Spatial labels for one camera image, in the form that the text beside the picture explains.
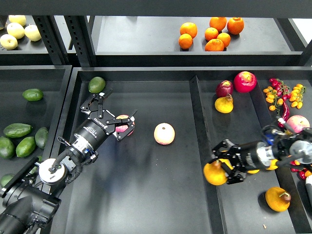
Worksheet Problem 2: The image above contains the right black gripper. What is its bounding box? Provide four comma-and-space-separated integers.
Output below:
207, 139, 273, 184

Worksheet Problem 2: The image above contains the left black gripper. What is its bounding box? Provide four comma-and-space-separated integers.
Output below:
74, 89, 137, 151

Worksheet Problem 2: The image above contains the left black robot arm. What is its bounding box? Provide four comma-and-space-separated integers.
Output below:
0, 91, 135, 234

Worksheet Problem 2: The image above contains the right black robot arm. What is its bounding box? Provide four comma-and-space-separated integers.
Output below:
203, 117, 312, 186

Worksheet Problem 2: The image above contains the yellow pear right tray left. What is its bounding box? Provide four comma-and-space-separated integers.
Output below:
219, 158, 233, 170

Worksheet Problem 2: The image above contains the yellow pear tray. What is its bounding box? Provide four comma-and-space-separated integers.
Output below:
265, 187, 291, 212
247, 169, 260, 175
219, 158, 233, 170

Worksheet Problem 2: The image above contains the yellow pear right tray middle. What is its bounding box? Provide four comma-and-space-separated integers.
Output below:
247, 169, 260, 175

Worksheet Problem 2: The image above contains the green avocado at tray corner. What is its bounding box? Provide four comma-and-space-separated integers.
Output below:
88, 77, 106, 94

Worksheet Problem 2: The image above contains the yellow pear under wrist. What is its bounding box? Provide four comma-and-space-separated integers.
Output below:
266, 159, 278, 171

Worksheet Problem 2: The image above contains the yellow pear right tray bottom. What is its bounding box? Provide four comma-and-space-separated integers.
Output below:
265, 187, 291, 212

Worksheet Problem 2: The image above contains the green avocado upper left tray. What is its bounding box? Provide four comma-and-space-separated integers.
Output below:
22, 88, 44, 101

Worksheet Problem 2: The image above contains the light green avocado left tray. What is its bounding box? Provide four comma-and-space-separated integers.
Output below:
16, 136, 36, 157

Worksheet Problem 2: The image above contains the dark avocado at left edge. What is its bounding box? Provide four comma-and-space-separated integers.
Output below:
0, 136, 15, 159

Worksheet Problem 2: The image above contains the pale yellow pear right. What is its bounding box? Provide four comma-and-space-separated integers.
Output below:
24, 24, 41, 41

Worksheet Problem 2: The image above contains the pink red apple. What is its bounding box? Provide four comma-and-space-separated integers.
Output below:
115, 114, 129, 133

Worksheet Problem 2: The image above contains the black tray divider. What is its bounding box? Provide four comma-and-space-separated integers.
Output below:
189, 75, 227, 234

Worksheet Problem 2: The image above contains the pale pink apple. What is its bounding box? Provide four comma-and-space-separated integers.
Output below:
154, 123, 175, 145

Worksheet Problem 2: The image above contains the black left tray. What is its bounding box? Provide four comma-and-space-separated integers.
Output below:
0, 65, 72, 176

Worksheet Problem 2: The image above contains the black tray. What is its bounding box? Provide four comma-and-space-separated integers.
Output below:
0, 65, 72, 176
47, 67, 312, 234

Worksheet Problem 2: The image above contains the mixed cherry tomato bunch lower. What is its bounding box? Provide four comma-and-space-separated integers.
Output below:
290, 160, 312, 180

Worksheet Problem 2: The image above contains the red chili pepper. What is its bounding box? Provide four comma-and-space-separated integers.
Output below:
278, 99, 290, 128

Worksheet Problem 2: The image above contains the dark red small apple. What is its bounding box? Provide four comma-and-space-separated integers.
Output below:
215, 80, 234, 98

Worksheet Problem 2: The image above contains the black centre tray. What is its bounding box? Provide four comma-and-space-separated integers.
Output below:
47, 67, 312, 234

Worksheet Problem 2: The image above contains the pink apple right tray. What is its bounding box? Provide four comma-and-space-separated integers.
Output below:
286, 115, 310, 133

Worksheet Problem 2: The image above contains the black upper shelf right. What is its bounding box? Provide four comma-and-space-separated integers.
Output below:
92, 16, 312, 67

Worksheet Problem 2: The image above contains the orange cherry tomato bunch left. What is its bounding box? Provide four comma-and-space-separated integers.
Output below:
263, 86, 284, 114

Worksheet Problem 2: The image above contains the orange cherry tomato bunch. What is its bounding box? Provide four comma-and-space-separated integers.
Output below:
263, 86, 284, 114
289, 83, 306, 109

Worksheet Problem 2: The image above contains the big red apple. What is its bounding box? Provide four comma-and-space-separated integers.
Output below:
234, 71, 257, 93

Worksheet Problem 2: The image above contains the red cherry tomato bunch top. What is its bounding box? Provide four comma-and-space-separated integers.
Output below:
269, 78, 291, 100

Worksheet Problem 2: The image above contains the orange cherry tomato bunch right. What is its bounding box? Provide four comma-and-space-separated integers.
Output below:
289, 83, 306, 109

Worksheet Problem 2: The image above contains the orange lower left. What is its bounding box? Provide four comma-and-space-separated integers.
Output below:
178, 34, 193, 50

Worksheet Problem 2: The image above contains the orange front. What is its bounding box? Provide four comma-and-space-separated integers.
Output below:
204, 39, 224, 51

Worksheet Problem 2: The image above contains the dark avocado by tray wall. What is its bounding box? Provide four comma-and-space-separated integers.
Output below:
35, 127, 49, 149

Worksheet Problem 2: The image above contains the black perforated shelf post right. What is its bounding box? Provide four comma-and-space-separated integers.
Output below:
64, 15, 97, 67

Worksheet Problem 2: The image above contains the black perforated shelf post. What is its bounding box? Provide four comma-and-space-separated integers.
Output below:
64, 15, 97, 67
33, 15, 69, 65

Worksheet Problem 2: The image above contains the black perforated shelf post left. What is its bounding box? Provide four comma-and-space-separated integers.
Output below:
33, 15, 69, 65

